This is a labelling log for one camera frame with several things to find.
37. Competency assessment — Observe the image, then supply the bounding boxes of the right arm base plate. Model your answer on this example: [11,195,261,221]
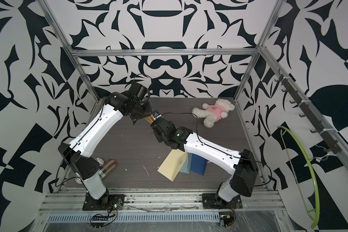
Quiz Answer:
[202,193,243,209]

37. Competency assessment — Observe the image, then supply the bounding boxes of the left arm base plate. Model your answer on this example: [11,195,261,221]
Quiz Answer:
[82,193,125,211]

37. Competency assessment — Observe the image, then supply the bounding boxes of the pale yellow envelope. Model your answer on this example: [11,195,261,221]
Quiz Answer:
[158,149,188,182]

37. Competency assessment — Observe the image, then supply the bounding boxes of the plaid checkered tube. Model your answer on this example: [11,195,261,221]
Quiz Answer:
[98,159,117,180]

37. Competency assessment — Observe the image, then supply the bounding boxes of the black connector board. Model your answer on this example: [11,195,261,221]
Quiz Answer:
[219,215,235,228]
[90,214,117,229]

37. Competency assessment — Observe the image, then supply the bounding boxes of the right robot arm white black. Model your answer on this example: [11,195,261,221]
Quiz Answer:
[150,117,259,202]

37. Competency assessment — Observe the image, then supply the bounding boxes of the black hook rack rail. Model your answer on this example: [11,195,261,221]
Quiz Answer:
[276,70,342,154]

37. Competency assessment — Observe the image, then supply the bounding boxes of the white cable duct strip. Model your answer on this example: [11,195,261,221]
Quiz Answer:
[47,212,220,223]

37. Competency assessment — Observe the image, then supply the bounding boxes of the right black connector board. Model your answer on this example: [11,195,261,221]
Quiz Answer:
[219,215,235,228]

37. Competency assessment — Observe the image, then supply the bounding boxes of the white teddy bear pink shirt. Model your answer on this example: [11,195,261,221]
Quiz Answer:
[192,99,235,128]

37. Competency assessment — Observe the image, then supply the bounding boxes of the dark blue envelope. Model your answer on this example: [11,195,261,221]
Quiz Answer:
[190,154,208,176]

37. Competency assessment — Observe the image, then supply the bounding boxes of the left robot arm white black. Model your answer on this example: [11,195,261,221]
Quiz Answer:
[58,81,152,200]

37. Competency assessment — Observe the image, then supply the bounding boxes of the light blue envelope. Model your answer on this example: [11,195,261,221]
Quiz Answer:
[179,153,192,174]

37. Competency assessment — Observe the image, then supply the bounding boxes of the left black connector board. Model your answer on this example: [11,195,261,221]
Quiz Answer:
[90,214,117,229]

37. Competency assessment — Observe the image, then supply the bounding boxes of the green hose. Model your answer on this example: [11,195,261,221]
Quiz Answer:
[278,126,320,229]

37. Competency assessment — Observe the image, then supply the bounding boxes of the tan yellow envelope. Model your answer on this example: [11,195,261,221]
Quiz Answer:
[146,115,155,124]

